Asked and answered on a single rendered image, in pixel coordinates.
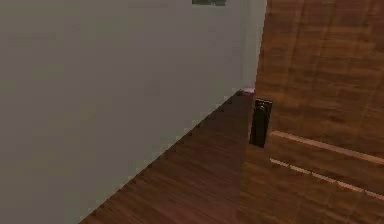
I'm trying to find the black door handle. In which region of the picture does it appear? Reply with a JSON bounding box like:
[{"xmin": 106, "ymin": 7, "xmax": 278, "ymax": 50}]
[{"xmin": 248, "ymin": 97, "xmax": 274, "ymax": 149}]

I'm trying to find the brown wooden room door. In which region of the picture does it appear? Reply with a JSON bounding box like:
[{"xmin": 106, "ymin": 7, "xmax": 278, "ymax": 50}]
[{"xmin": 237, "ymin": 0, "xmax": 384, "ymax": 224}]

